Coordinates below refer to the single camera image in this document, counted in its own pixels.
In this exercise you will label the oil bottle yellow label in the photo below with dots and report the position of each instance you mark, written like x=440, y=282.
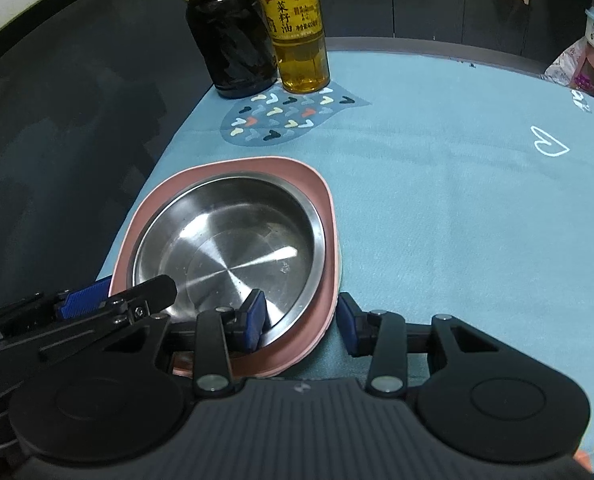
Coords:
x=302, y=60

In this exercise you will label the stainless steel bowl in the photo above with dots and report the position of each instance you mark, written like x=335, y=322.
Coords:
x=227, y=245

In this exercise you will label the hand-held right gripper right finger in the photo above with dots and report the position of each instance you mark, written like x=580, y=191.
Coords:
x=349, y=322

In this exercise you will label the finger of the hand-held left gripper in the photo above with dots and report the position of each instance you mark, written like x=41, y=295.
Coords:
x=77, y=332
x=84, y=302

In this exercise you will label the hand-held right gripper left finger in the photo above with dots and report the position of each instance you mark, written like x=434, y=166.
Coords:
x=254, y=320

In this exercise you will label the dark vinegar bottle green label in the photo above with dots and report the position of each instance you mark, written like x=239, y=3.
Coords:
x=232, y=50

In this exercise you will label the floral plastic bag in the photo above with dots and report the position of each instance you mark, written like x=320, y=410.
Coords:
x=562, y=67

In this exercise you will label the pink square bowl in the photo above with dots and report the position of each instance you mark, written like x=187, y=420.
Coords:
x=302, y=342

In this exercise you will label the blue printed tablecloth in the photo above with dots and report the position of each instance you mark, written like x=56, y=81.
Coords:
x=452, y=210

